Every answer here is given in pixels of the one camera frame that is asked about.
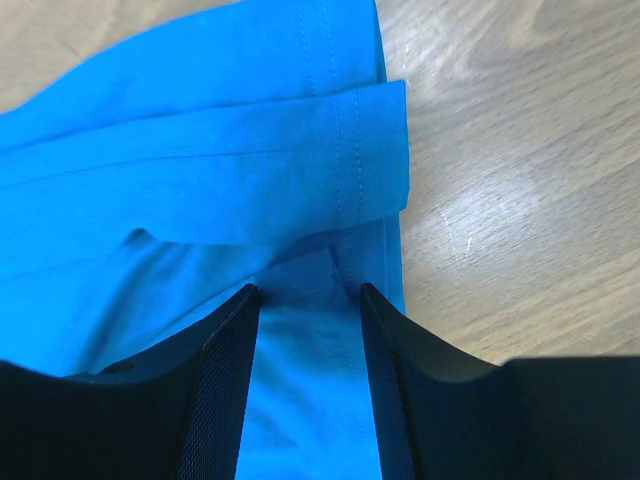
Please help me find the blue t shirt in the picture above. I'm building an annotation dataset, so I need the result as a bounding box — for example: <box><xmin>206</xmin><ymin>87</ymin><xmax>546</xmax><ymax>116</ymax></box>
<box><xmin>1</xmin><ymin>1</ymin><xmax>409</xmax><ymax>479</ymax></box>

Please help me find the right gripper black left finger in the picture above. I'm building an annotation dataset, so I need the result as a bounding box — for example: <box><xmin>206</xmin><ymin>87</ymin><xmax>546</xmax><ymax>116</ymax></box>
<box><xmin>1</xmin><ymin>284</ymin><xmax>260</xmax><ymax>479</ymax></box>

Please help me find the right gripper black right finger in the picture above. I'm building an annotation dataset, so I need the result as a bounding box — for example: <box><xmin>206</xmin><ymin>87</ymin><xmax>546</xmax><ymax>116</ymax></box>
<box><xmin>360</xmin><ymin>284</ymin><xmax>639</xmax><ymax>479</ymax></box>

